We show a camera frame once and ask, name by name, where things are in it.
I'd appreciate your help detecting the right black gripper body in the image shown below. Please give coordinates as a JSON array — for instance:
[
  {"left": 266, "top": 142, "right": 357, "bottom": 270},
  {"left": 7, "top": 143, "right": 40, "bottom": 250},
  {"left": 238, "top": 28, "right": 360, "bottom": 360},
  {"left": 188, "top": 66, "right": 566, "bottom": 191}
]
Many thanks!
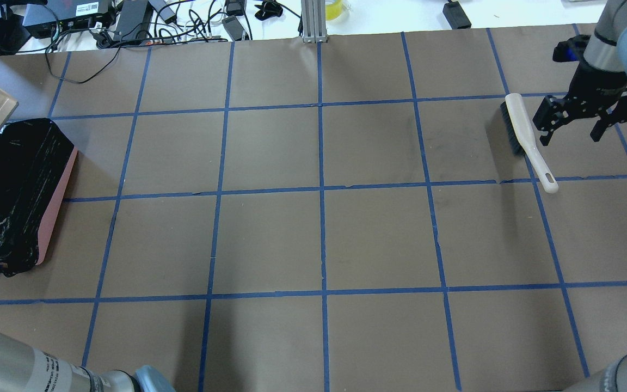
[{"left": 565, "top": 60, "right": 627, "bottom": 121}]

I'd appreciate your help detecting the white hand brush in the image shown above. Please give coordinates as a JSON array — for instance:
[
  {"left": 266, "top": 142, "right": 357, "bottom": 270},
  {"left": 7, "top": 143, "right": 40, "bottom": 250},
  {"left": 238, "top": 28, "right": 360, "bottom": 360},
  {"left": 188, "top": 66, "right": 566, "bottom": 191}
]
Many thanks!
[{"left": 500, "top": 93, "right": 559, "bottom": 194}]

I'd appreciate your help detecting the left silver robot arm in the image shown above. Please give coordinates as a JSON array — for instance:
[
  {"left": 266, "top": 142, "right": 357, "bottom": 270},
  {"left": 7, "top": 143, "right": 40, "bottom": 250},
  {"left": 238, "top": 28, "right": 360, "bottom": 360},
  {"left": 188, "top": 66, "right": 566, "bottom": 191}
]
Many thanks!
[{"left": 0, "top": 333, "right": 175, "bottom": 391}]

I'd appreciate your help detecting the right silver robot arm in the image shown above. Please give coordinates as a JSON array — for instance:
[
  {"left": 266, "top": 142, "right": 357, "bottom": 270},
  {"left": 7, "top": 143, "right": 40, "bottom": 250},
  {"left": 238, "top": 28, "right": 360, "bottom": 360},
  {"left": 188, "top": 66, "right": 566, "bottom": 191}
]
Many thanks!
[{"left": 533, "top": 1, "right": 627, "bottom": 146}]

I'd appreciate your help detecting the bin with black bag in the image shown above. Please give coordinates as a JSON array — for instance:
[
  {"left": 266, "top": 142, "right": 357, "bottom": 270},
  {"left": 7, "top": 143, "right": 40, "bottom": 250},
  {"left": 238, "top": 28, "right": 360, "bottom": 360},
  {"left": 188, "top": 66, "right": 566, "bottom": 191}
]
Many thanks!
[{"left": 0, "top": 118, "right": 74, "bottom": 277}]

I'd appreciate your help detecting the black power adapter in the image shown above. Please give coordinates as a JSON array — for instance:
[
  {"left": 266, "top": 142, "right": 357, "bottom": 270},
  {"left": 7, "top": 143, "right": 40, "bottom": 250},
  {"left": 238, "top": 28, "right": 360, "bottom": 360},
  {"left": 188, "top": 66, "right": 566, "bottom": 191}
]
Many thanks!
[{"left": 442, "top": 1, "right": 472, "bottom": 30}]

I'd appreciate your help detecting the yellow tape roll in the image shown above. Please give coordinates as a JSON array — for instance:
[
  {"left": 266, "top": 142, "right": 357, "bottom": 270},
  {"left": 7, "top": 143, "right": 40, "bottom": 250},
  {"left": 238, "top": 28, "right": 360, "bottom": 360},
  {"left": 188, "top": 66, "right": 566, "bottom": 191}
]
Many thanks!
[{"left": 324, "top": 0, "right": 345, "bottom": 21}]

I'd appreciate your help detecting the black power brick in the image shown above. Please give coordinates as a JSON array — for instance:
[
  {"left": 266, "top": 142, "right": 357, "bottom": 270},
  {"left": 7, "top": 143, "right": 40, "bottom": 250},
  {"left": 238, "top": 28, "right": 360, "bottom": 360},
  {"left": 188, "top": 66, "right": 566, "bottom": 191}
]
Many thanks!
[{"left": 113, "top": 1, "right": 152, "bottom": 41}]

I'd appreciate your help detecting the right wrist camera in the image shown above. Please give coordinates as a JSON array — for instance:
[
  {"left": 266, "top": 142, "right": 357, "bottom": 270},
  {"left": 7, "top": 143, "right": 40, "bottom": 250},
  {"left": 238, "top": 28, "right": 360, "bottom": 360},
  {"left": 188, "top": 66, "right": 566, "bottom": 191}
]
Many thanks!
[{"left": 552, "top": 34, "right": 591, "bottom": 63}]

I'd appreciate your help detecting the aluminium frame post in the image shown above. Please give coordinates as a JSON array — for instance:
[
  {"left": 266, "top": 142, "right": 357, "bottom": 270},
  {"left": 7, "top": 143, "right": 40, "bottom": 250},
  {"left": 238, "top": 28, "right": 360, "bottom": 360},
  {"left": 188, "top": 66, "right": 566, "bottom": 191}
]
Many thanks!
[{"left": 300, "top": 0, "right": 328, "bottom": 43}]

